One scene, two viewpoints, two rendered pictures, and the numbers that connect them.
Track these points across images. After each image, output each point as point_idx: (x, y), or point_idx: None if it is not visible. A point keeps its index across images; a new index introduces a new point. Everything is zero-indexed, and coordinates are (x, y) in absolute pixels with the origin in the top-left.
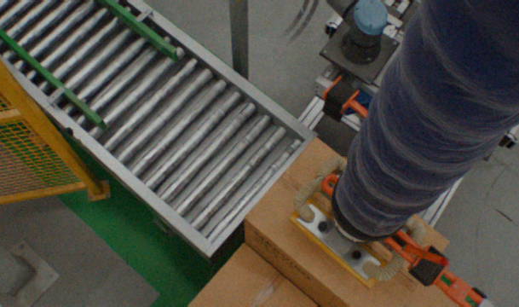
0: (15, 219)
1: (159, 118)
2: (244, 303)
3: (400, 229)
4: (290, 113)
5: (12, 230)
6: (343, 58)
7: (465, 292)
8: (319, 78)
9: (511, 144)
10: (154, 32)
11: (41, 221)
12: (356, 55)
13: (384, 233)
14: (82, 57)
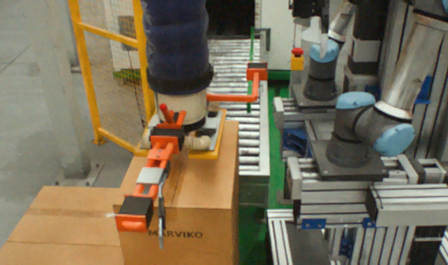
0: (113, 158)
1: None
2: (111, 209)
3: (182, 116)
4: (268, 159)
5: (105, 160)
6: (301, 91)
7: (159, 157)
8: (277, 97)
9: (376, 214)
10: (251, 92)
11: (119, 166)
12: (306, 87)
13: (153, 66)
14: (212, 91)
